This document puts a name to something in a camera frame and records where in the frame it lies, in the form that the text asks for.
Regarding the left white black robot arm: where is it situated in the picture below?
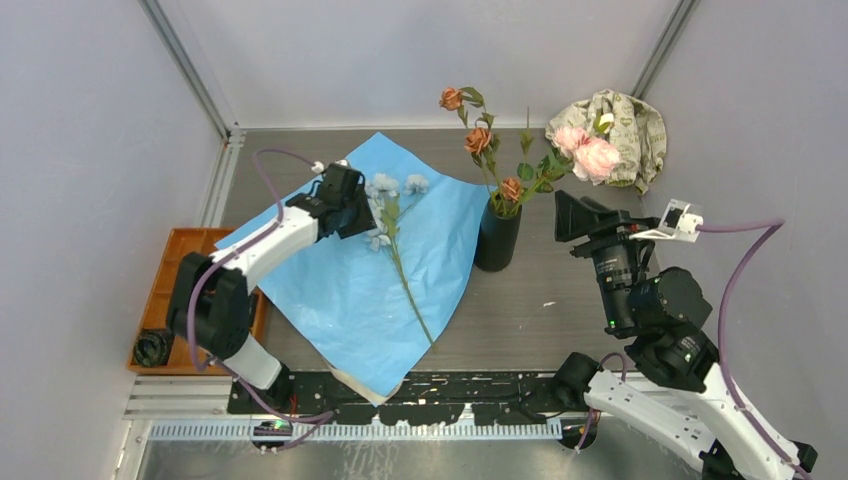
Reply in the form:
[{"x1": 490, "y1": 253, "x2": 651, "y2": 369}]
[{"x1": 165, "y1": 161, "x2": 375, "y2": 413}]

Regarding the pink peony flower stem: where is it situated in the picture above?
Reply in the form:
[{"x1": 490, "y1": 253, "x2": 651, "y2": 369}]
[{"x1": 500, "y1": 109, "x2": 622, "y2": 213}]

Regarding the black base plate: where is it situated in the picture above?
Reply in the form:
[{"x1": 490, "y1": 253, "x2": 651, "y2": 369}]
[{"x1": 227, "y1": 370, "x2": 621, "y2": 428}]

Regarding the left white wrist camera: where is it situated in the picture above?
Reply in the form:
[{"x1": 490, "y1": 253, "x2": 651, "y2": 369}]
[{"x1": 310, "y1": 159, "x2": 350, "y2": 175}]

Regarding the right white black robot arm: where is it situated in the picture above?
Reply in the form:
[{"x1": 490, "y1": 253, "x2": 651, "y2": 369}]
[{"x1": 550, "y1": 190, "x2": 818, "y2": 479}]

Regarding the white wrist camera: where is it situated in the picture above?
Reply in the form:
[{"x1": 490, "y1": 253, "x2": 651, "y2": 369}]
[
  {"x1": 310, "y1": 159, "x2": 350, "y2": 175},
  {"x1": 629, "y1": 199, "x2": 703, "y2": 243}
]

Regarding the orange compartment tray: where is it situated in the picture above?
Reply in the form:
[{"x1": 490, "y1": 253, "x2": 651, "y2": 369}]
[{"x1": 127, "y1": 228, "x2": 233, "y2": 375}]

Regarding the blue paper flower bouquet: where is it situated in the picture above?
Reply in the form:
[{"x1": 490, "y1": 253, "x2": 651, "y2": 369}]
[{"x1": 216, "y1": 133, "x2": 488, "y2": 394}]

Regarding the orange rose flower stem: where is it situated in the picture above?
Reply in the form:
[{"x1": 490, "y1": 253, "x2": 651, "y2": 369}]
[{"x1": 438, "y1": 86, "x2": 537, "y2": 218}]

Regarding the cream patterned cloth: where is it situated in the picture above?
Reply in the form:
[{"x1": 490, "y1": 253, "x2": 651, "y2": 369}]
[{"x1": 545, "y1": 89, "x2": 668, "y2": 195}]

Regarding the rolled dark strap front-left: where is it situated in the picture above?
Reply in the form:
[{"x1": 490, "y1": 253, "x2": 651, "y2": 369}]
[{"x1": 131, "y1": 328, "x2": 178, "y2": 369}]

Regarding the black cylindrical vase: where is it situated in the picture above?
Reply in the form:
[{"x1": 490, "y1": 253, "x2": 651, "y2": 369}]
[{"x1": 474, "y1": 201, "x2": 522, "y2": 272}]

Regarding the beige ribbon bow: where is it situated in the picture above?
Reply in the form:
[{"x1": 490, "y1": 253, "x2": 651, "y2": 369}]
[{"x1": 322, "y1": 358, "x2": 404, "y2": 407}]

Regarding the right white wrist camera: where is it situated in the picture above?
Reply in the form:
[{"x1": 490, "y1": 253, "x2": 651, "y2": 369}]
[{"x1": 629, "y1": 199, "x2": 703, "y2": 243}]

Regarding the aluminium frame rail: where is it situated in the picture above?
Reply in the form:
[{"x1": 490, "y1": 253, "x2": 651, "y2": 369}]
[{"x1": 123, "y1": 372, "x2": 727, "y2": 442}]

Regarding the light blue flower stem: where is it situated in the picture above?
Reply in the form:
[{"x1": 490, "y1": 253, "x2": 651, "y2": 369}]
[{"x1": 365, "y1": 173, "x2": 435, "y2": 347}]

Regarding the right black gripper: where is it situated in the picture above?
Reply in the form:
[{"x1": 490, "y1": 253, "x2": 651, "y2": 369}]
[{"x1": 549, "y1": 188, "x2": 656, "y2": 329}]

